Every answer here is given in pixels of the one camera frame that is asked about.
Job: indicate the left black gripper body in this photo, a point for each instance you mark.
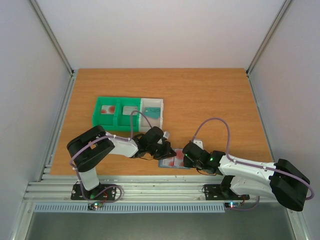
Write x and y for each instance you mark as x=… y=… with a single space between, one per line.
x=159 y=153

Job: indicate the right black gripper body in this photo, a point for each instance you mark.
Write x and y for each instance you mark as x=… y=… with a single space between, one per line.
x=189 y=155

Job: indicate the teal leather card holder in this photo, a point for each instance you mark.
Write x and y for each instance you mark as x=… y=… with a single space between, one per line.
x=174 y=166

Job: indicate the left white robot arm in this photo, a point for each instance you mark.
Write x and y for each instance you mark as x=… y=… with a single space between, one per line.
x=90 y=148

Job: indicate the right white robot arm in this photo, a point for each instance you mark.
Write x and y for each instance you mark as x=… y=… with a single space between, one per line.
x=280 y=181

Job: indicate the teal card in bin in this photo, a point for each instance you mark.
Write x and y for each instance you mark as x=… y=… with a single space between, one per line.
x=152 y=112

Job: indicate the grey white card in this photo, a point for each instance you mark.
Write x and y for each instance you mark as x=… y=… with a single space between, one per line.
x=127 y=110

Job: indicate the red and white card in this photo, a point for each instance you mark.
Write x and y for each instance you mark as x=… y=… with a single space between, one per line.
x=108 y=109

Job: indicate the white translucent bin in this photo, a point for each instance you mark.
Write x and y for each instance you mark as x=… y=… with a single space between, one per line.
x=143 y=125

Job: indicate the left green bin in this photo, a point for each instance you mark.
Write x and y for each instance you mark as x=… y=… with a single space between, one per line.
x=108 y=122

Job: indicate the green bin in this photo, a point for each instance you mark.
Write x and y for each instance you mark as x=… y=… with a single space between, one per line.
x=108 y=122
x=123 y=117

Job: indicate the middle green bin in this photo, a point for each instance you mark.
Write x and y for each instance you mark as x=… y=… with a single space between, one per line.
x=123 y=117

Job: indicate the right small circuit board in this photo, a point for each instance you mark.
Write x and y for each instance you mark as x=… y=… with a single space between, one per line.
x=232 y=205

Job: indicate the small circuit board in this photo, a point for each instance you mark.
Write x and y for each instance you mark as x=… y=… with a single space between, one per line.
x=95 y=206
x=232 y=205

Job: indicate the left small circuit board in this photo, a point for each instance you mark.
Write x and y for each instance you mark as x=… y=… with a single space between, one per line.
x=95 y=206

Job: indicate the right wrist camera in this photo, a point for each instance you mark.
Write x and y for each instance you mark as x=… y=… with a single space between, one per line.
x=199 y=143

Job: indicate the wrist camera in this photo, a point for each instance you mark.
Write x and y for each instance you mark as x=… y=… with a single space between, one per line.
x=166 y=134
x=199 y=143

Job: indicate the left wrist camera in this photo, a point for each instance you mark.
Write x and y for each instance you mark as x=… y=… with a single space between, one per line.
x=166 y=134

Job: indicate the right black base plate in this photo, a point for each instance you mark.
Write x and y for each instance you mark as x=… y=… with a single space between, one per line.
x=212 y=192

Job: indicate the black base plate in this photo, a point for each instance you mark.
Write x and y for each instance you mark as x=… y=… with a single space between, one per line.
x=101 y=192
x=212 y=192

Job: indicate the grey slotted cable duct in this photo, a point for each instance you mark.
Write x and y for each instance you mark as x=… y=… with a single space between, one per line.
x=129 y=208

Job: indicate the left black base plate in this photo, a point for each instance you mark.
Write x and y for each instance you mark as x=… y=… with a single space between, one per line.
x=101 y=192

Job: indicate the aluminium front rail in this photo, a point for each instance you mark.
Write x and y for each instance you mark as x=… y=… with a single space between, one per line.
x=136 y=188

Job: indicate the left aluminium frame post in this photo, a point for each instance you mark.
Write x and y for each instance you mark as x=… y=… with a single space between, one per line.
x=48 y=30

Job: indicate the aluminium frame post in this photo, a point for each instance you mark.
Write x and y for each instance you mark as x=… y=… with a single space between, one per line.
x=285 y=6
x=48 y=30

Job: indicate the right aluminium frame post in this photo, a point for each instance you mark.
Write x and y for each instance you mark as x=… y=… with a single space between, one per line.
x=285 y=6

